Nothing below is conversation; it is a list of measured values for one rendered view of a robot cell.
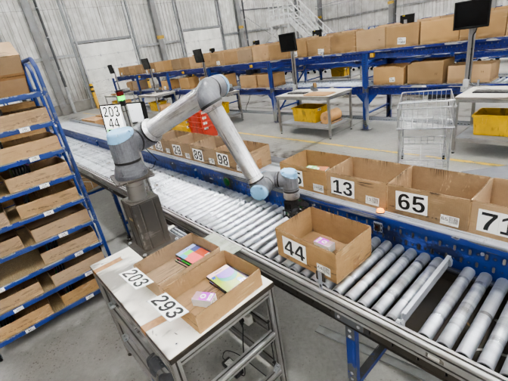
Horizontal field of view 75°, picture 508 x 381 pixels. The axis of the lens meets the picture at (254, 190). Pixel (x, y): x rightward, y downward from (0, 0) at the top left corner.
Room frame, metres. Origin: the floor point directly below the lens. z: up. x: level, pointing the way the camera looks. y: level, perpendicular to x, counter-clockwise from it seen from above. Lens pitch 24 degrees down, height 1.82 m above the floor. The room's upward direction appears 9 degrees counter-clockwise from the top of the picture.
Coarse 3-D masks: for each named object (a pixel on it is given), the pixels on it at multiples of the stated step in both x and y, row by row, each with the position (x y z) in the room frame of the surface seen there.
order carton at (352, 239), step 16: (288, 224) 1.59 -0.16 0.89; (304, 224) 1.66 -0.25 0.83; (320, 224) 1.65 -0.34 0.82; (336, 224) 1.56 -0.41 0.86; (352, 224) 1.48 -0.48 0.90; (304, 240) 1.36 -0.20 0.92; (336, 240) 1.56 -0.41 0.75; (352, 240) 1.30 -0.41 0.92; (368, 240) 1.38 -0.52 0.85; (288, 256) 1.47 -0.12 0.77; (320, 256) 1.29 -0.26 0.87; (336, 256) 1.22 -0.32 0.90; (352, 256) 1.29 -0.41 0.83; (368, 256) 1.38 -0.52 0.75; (336, 272) 1.22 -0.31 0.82
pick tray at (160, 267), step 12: (180, 240) 1.70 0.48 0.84; (192, 240) 1.75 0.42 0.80; (204, 240) 1.65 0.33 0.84; (156, 252) 1.60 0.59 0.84; (168, 252) 1.64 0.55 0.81; (216, 252) 1.53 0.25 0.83; (144, 264) 1.55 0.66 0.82; (156, 264) 1.59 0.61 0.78; (168, 264) 1.60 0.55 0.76; (192, 264) 1.43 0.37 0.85; (156, 276) 1.50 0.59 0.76; (168, 276) 1.48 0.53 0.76; (180, 276) 1.37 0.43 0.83; (156, 288) 1.32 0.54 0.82
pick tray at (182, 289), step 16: (224, 256) 1.51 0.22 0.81; (192, 272) 1.38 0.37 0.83; (208, 272) 1.43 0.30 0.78; (256, 272) 1.29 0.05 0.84; (176, 288) 1.31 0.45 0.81; (192, 288) 1.35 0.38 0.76; (208, 288) 1.33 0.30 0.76; (240, 288) 1.21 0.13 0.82; (256, 288) 1.27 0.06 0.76; (192, 304) 1.24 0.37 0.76; (224, 304) 1.15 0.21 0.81; (192, 320) 1.08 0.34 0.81; (208, 320) 1.09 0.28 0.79
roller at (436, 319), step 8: (464, 272) 1.16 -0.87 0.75; (472, 272) 1.16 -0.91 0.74; (456, 280) 1.12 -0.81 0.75; (464, 280) 1.11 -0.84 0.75; (456, 288) 1.08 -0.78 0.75; (464, 288) 1.08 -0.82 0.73; (448, 296) 1.04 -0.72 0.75; (456, 296) 1.04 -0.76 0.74; (440, 304) 1.01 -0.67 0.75; (448, 304) 1.00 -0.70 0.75; (432, 312) 0.98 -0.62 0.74; (440, 312) 0.97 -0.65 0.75; (448, 312) 0.97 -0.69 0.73; (432, 320) 0.94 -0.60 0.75; (440, 320) 0.94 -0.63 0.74; (424, 328) 0.91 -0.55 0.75; (432, 328) 0.90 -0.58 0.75; (432, 336) 0.88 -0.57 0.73
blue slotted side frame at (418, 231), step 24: (96, 144) 5.28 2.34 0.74; (168, 168) 3.47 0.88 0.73; (192, 168) 3.06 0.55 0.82; (240, 192) 2.52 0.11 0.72; (360, 216) 1.66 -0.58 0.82; (384, 240) 1.55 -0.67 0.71; (408, 240) 1.44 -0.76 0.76; (456, 240) 1.25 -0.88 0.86; (456, 264) 1.26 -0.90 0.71; (480, 264) 1.19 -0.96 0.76
